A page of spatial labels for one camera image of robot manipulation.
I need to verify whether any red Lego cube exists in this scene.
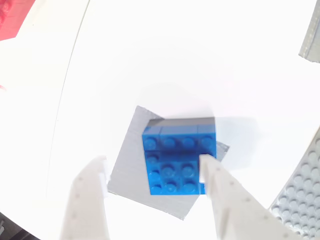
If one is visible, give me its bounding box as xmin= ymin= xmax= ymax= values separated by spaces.
xmin=0 ymin=0 xmax=49 ymax=42

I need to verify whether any grey duct tape strip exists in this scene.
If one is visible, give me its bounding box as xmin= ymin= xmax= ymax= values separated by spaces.
xmin=298 ymin=0 xmax=320 ymax=64

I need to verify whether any blue Lego cube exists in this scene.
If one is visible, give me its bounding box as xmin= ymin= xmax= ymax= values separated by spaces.
xmin=141 ymin=116 xmax=217 ymax=197

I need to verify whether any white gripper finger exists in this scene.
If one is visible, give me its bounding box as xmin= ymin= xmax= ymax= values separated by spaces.
xmin=59 ymin=154 xmax=111 ymax=240
xmin=198 ymin=153 xmax=301 ymax=240

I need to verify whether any grey Lego baseplate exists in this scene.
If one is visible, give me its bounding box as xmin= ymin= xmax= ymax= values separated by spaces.
xmin=268 ymin=124 xmax=320 ymax=240

